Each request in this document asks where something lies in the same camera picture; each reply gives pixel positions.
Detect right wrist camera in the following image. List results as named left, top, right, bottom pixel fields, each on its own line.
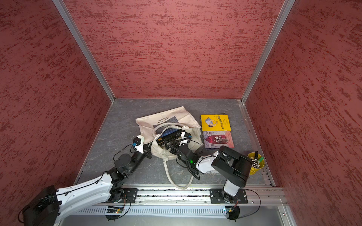
left=180, top=132, right=192, bottom=143

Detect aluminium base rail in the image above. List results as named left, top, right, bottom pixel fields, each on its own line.
left=60, top=186, right=296, bottom=226

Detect yellow pen cup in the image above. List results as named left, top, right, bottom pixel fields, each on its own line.
left=248, top=151, right=265, bottom=175

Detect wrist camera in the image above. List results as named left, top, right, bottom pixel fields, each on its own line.
left=133, top=135, right=145, bottom=153
left=180, top=132, right=192, bottom=143

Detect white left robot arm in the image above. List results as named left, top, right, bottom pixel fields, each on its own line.
left=18, top=145, right=152, bottom=226

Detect circuit board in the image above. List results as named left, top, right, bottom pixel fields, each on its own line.
left=106, top=206, right=124, bottom=215
left=223, top=206, right=240, bottom=220

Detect left circuit board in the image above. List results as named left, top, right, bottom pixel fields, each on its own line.
left=106, top=206, right=124, bottom=215

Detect left aluminium corner post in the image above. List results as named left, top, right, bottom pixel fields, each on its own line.
left=52, top=0, right=116, bottom=103

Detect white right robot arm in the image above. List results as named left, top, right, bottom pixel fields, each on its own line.
left=167, top=142, right=252, bottom=202

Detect black book yellow characters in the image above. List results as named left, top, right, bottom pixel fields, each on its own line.
left=156, top=130, right=184, bottom=146

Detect Orchard black red book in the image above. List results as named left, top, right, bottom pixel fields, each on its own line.
left=203, top=131, right=234, bottom=149

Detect aluminium corner post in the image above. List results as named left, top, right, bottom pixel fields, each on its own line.
left=52, top=0, right=116, bottom=103
left=241, top=0, right=295, bottom=105

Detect yellow spine book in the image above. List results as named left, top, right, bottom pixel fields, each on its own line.
left=201, top=115, right=232, bottom=131

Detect right circuit board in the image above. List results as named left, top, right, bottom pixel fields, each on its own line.
left=223, top=206, right=240, bottom=220

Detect right aluminium corner post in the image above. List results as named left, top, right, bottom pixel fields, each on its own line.
left=241, top=0, right=295, bottom=105

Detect beige canvas tote bag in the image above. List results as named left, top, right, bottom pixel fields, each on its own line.
left=136, top=106, right=203, bottom=190

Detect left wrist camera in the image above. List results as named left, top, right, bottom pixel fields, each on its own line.
left=133, top=135, right=145, bottom=153

